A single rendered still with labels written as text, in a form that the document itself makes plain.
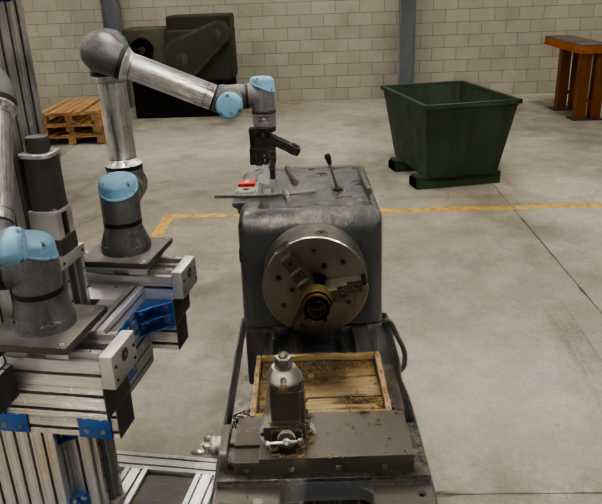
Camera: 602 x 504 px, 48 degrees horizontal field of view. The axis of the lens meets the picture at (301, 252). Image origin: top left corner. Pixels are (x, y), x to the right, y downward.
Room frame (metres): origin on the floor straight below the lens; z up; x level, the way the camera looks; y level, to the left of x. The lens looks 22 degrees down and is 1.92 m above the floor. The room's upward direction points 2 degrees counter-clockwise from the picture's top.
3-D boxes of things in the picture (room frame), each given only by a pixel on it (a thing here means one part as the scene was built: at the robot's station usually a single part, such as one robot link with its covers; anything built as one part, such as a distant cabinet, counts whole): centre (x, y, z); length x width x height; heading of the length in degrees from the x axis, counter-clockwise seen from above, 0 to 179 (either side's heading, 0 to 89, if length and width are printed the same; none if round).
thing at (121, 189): (1.97, 0.54, 1.33); 0.13 x 0.12 x 0.14; 3
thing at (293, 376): (1.25, 0.05, 1.13); 0.08 x 0.08 x 0.03
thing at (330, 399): (1.57, -0.04, 0.89); 0.36 x 0.30 x 0.04; 89
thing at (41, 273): (1.47, 0.64, 1.33); 0.13 x 0.12 x 0.14; 101
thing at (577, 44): (9.98, -4.05, 0.50); 1.61 x 0.44 x 1.00; 178
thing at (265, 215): (2.25, -0.02, 1.06); 0.59 x 0.48 x 0.39; 179
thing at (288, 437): (1.28, 0.05, 0.99); 0.20 x 0.10 x 0.05; 179
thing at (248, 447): (1.25, -0.02, 0.95); 0.43 x 0.17 x 0.05; 89
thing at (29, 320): (1.47, 0.63, 1.21); 0.15 x 0.15 x 0.10
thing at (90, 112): (9.47, 2.98, 0.22); 1.25 x 0.86 x 0.44; 1
